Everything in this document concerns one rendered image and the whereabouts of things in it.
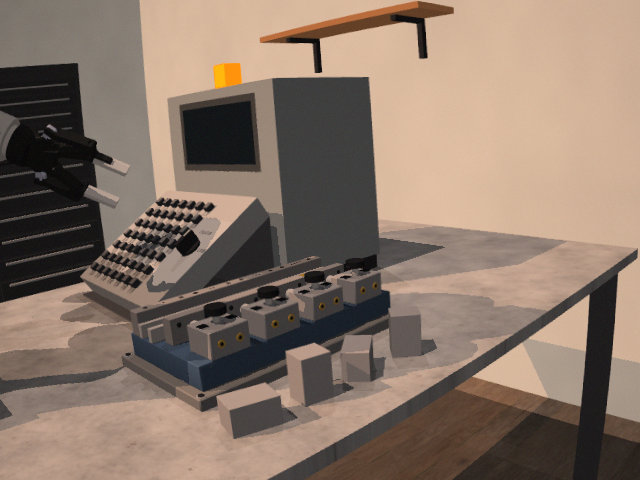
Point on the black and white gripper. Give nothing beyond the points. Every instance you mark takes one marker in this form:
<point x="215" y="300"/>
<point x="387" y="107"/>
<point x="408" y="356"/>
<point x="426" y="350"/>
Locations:
<point x="27" y="148"/>

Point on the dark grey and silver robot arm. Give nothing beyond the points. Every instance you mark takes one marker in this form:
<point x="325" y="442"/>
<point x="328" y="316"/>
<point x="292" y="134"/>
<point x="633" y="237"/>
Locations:
<point x="8" y="124"/>

